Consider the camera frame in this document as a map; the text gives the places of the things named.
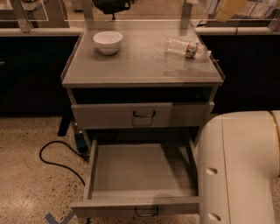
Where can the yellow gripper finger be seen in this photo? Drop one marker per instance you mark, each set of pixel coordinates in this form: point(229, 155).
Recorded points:
point(228, 8)

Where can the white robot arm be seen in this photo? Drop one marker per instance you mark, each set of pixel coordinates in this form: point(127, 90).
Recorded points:
point(239, 148)

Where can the clear red label bottle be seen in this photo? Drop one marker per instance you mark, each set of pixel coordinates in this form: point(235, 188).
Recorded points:
point(189, 50)

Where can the closed upper grey drawer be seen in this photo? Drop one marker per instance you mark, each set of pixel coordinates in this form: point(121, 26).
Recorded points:
point(141, 115)

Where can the grey drawer cabinet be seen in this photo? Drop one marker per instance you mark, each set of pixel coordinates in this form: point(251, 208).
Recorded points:
point(140, 72)

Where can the open middle grey drawer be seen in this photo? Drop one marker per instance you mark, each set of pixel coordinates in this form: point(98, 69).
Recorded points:
point(138, 179)

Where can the black office chair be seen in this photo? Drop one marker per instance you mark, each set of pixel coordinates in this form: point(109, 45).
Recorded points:
point(112, 6)

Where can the white ceramic bowl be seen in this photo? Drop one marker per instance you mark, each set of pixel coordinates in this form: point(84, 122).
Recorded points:
point(108, 42)

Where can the blue power adapter box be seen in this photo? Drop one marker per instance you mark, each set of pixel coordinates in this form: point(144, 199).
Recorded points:
point(81, 143)

